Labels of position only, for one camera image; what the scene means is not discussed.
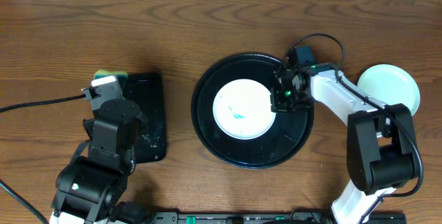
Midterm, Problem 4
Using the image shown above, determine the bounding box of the green yellow sponge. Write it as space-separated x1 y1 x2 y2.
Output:
90 69 128 99

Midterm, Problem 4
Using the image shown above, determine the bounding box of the white plate with stain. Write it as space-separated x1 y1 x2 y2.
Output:
212 79 276 140

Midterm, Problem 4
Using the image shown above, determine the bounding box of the mint plate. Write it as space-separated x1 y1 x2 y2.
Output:
357 64 421 115

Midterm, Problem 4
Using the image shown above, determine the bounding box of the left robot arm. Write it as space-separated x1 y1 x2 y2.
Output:
50 100 146 223

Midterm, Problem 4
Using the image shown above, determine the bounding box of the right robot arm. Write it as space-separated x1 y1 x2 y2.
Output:
271 63 423 223

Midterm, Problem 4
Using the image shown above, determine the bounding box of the round black tray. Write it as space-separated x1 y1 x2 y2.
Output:
191 53 314 169

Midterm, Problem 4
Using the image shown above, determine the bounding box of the black rectangular tray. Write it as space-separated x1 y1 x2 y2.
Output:
123 73 167 164

